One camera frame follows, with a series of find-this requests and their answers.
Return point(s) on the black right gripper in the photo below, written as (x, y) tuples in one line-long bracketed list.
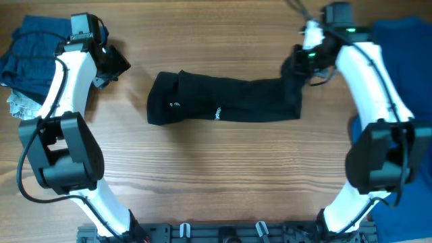
[(300, 54)]

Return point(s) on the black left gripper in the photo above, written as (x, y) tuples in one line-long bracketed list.
[(121, 65)]

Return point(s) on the black t-shirt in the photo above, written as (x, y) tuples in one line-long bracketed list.
[(175, 97)]

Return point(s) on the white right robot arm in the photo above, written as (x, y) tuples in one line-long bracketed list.
[(392, 142)]

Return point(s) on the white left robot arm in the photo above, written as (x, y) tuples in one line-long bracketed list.
[(61, 160)]

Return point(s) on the folded black garment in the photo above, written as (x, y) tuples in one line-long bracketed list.
[(104, 39)]

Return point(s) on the folded navy blue garment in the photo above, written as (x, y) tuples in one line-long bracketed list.
[(29, 67)]

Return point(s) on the folded light grey garment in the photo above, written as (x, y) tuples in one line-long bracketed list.
[(21, 106)]

